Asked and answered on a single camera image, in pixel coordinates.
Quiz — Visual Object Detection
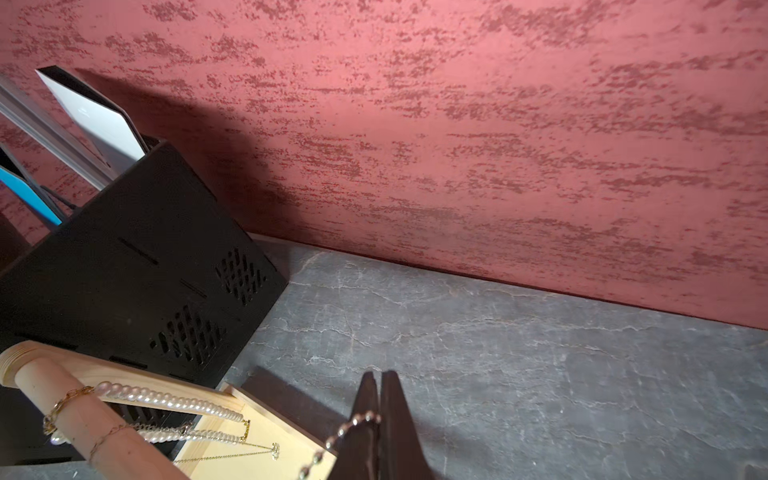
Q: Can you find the white grey folder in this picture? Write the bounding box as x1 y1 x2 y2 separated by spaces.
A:
36 66 151 175

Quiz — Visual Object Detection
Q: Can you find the pearl bead necklace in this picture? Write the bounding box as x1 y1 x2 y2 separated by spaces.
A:
41 380 252 446

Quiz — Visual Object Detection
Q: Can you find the wooden jewelry display stand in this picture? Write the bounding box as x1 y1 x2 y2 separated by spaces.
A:
1 341 335 479

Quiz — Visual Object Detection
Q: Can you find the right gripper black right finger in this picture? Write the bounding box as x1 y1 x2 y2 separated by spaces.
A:
379 371 434 480

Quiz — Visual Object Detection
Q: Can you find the black mesh file organizer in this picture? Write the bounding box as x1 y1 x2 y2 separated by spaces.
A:
0 137 289 466

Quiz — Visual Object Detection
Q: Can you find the ball chain necklace with ring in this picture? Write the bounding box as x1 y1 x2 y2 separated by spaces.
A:
296 410 383 480

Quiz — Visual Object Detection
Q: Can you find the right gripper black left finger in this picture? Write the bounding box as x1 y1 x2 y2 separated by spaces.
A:
328 372 379 480

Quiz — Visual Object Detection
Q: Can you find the teal folder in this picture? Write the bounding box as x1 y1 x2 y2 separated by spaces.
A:
1 145 66 229

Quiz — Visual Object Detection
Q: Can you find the thin silver chain necklace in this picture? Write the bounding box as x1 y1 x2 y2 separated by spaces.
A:
88 422 282 466

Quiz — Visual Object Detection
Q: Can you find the left aluminium corner post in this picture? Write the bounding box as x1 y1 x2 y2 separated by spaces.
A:
1 76 117 191

